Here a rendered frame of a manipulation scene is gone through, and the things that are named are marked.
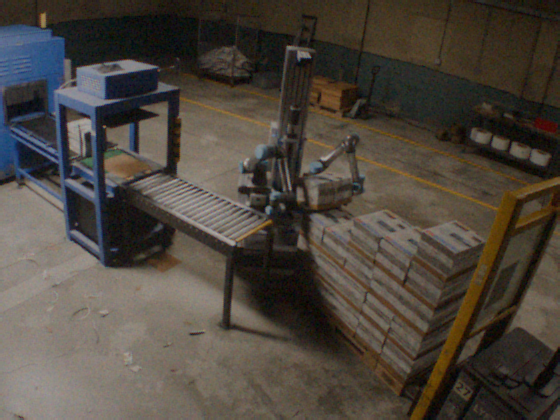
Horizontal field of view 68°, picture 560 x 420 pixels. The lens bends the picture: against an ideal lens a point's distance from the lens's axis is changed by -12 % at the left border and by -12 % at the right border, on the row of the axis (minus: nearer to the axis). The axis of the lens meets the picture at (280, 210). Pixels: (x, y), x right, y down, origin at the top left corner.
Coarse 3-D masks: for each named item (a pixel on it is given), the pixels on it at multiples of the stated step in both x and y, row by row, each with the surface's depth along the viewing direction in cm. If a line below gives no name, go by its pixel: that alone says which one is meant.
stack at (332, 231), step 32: (320, 224) 370; (352, 224) 376; (320, 256) 377; (352, 256) 344; (320, 288) 385; (352, 288) 349; (384, 288) 321; (320, 320) 392; (352, 320) 355; (384, 320) 325
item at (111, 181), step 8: (112, 152) 456; (120, 152) 458; (128, 152) 462; (88, 160) 433; (144, 160) 448; (80, 168) 417; (88, 168) 418; (152, 168) 433; (160, 168) 435; (80, 176) 421; (88, 176) 413; (112, 176) 408; (128, 176) 411; (136, 176) 414; (144, 176) 419; (112, 184) 396; (128, 184) 406; (112, 192) 395
